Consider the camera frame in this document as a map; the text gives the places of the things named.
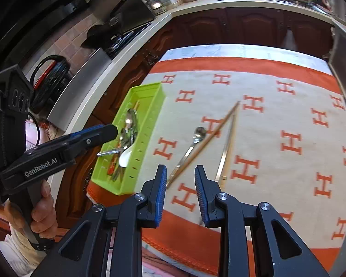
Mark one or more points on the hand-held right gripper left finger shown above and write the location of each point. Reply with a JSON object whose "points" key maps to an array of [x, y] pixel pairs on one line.
{"points": [[160, 196]]}

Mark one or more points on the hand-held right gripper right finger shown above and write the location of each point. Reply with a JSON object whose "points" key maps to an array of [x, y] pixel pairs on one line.
{"points": [[200, 199]]}

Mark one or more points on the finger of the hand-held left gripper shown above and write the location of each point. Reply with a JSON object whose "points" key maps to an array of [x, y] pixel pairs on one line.
{"points": [[103, 132]]}

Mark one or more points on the white ceramic spoon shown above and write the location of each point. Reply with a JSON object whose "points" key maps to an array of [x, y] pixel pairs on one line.
{"points": [[125, 157]]}

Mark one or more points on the green plastic utensil tray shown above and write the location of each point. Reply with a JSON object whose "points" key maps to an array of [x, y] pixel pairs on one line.
{"points": [[145, 104]]}

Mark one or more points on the thin steel chopstick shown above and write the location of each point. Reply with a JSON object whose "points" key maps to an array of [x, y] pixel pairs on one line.
{"points": [[224, 150]]}

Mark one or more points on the small steel spoon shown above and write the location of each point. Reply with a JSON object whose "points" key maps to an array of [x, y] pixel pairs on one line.
{"points": [[200, 134]]}

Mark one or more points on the person's left forearm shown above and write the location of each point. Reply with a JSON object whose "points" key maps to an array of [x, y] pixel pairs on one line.
{"points": [[17, 251]]}

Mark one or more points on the person's left hand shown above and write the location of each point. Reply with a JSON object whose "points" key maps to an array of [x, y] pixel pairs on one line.
{"points": [[44, 210]]}

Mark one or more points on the black and red round object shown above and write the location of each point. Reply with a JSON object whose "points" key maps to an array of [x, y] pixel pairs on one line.
{"points": [[50, 80]]}

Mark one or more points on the orange and white printed blanket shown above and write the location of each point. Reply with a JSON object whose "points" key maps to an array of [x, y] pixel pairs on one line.
{"points": [[276, 115]]}

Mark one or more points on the steel splash panel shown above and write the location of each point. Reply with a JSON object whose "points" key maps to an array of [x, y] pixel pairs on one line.
{"points": [[127, 5]]}

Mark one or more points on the steel pot lid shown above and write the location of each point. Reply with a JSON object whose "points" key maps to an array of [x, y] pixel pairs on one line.
{"points": [[156, 5]]}

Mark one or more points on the black range hood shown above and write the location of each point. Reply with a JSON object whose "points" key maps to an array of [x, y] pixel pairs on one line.
{"points": [[46, 0]]}

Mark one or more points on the white kitchen countertop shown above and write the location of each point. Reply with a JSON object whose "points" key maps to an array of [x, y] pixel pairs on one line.
{"points": [[190, 8]]}

